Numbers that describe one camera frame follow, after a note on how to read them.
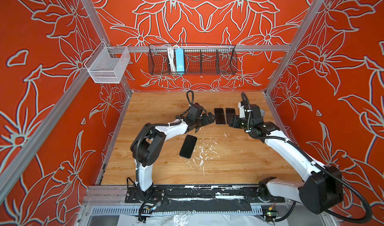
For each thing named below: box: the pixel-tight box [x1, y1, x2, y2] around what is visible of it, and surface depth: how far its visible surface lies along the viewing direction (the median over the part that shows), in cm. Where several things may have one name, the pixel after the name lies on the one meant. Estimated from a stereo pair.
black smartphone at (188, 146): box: [179, 134, 198, 159], surface depth 92 cm
